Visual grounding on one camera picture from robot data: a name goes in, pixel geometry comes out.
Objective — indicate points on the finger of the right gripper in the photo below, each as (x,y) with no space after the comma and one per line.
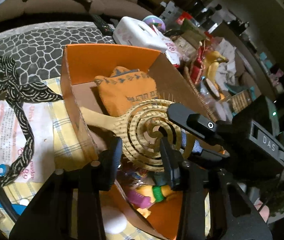
(192,147)
(213,133)

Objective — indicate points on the wooden spiral hairbrush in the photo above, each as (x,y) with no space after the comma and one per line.
(136,128)

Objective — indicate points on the printed paper packet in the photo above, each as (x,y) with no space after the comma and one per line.
(12,140)

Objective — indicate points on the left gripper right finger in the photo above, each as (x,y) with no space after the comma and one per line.
(213,204)

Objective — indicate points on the orange patterned sock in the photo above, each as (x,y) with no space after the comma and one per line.
(124,89)

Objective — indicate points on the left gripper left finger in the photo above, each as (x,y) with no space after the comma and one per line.
(68,196)

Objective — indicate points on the pastel round toy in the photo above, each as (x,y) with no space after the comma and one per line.
(155,21)

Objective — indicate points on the white tissue box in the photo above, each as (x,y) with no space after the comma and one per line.
(133,32)

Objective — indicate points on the person right hand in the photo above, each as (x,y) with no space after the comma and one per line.
(263,211)

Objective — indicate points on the orange cardboard box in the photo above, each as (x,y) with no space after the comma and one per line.
(81,63)

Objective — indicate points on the white round jar lid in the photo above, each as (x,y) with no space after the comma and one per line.
(114,221)

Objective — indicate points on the yellow checked tablecloth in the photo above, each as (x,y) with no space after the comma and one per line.
(67,154)

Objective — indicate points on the black white patterned headband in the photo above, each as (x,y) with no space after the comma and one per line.
(16,96)

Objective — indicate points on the wicker basket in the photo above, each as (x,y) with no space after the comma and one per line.
(219,104)

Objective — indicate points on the bananas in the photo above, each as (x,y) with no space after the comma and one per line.
(211,62)

